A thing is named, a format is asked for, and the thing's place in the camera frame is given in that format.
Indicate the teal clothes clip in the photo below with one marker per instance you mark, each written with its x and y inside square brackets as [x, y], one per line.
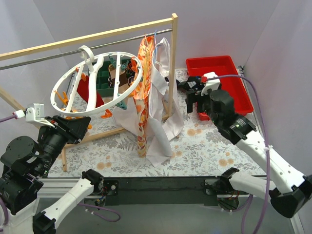
[122, 105]

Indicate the white round clip hanger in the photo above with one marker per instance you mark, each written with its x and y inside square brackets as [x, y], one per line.
[94, 63]

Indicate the green compartment box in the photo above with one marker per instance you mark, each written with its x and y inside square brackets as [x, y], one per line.
[103, 84]

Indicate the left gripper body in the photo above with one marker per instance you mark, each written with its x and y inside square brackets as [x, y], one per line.
[61, 129]

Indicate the beige brown striped sock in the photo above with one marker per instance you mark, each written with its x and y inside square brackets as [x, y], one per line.
[124, 82]

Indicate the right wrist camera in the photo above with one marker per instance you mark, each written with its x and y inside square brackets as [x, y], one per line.
[210, 81]

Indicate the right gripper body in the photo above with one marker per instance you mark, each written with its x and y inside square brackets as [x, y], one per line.
[195, 98]

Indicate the wooden clothes rack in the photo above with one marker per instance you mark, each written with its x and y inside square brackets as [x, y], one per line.
[168, 107]

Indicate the black base bar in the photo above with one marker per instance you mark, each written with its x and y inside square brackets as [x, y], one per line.
[157, 190]

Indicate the white shirt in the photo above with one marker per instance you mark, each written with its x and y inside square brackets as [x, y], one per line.
[159, 132]

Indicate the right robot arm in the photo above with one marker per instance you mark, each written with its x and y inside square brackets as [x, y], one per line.
[288, 189]

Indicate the red plastic tray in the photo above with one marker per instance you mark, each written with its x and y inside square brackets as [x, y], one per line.
[223, 65]

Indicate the orange floral dress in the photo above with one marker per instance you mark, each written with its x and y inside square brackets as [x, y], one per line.
[141, 92]

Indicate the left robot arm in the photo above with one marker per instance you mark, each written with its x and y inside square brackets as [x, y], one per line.
[25, 162]

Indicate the floral table mat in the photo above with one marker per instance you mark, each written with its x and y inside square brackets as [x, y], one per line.
[199, 150]

